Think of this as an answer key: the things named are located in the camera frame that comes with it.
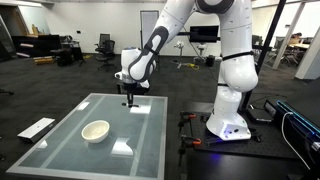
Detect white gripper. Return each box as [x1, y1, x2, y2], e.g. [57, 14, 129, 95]
[114, 70, 151, 104]

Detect black marker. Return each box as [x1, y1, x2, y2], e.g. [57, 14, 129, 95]
[121, 102, 140, 109]

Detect white bowl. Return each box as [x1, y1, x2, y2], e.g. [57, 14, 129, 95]
[81, 119, 111, 144]

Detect black box with blue light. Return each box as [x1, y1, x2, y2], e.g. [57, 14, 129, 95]
[116, 79, 151, 96]

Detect black office chair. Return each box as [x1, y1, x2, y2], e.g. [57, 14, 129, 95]
[94, 39, 118, 72]

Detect white tape strip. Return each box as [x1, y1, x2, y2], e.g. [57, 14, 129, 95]
[129, 97, 155, 177]
[39, 95, 106, 169]

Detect grey office chair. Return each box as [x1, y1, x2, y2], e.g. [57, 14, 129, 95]
[98, 33, 111, 48]

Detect whiteboard on stand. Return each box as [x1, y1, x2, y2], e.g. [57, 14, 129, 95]
[139, 10, 160, 48]

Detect black low cart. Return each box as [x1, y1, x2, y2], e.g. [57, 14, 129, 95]
[49, 48, 75, 67]

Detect black waste bin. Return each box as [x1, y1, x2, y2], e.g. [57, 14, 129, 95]
[205, 54, 216, 68]

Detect yellow wooden planks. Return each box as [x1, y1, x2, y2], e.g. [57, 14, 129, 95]
[33, 56, 56, 65]

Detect black monitor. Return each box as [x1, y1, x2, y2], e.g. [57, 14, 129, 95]
[189, 25, 220, 44]

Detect black desk cabinet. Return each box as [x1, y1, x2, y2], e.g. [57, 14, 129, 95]
[11, 34, 63, 58]

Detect small black box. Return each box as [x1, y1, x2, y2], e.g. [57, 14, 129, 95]
[246, 107, 274, 124]

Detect black mounting pole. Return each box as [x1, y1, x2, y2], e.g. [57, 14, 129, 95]
[240, 0, 288, 112]

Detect black console with blue strip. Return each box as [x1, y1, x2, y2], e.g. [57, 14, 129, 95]
[263, 99, 320, 168]

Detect black clamp with orange handle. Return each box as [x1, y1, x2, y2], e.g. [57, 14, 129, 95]
[178, 134, 203, 166]
[178, 111, 198, 134]

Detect yellow floor cable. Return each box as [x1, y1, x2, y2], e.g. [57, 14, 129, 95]
[176, 62, 201, 71]

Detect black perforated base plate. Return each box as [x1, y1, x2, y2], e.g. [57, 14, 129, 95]
[181, 109, 301, 160]

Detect white cable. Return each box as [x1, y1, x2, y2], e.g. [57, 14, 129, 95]
[280, 111, 311, 171]

